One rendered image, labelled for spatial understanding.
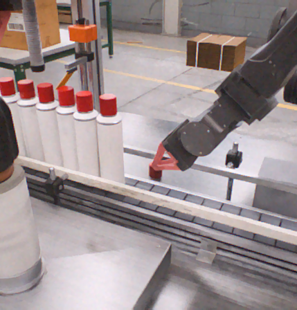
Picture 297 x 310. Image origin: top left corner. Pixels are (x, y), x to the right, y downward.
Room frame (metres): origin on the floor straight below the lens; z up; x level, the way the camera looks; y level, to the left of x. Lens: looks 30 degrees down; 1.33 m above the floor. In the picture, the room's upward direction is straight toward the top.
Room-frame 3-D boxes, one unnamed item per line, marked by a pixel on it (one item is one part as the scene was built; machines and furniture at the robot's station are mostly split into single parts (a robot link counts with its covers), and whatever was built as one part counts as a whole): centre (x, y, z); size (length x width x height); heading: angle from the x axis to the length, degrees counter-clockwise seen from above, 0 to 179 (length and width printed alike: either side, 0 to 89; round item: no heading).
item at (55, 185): (0.61, 0.20, 0.89); 0.03 x 0.03 x 0.12; 65
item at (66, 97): (0.70, 0.17, 0.98); 0.05 x 0.05 x 0.20
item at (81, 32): (0.74, 0.15, 1.05); 0.10 x 0.04 x 0.33; 155
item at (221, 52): (4.71, -0.87, 0.16); 0.65 x 0.54 x 0.32; 62
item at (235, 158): (0.62, -0.17, 0.91); 0.07 x 0.03 x 0.16; 155
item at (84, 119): (0.67, 0.13, 0.98); 0.05 x 0.05 x 0.20
